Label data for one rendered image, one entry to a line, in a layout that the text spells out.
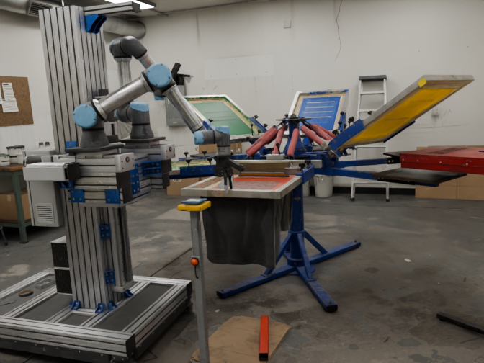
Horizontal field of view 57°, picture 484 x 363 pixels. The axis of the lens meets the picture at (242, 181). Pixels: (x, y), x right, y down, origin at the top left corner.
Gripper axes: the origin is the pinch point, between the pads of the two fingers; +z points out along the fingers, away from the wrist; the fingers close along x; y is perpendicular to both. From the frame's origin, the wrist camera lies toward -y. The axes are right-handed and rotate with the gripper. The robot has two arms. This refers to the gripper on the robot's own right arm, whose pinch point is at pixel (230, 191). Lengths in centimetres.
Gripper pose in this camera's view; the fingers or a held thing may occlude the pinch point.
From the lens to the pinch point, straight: 242.1
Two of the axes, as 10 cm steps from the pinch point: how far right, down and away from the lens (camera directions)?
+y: -9.3, -0.2, 3.6
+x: -3.6, 1.8, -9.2
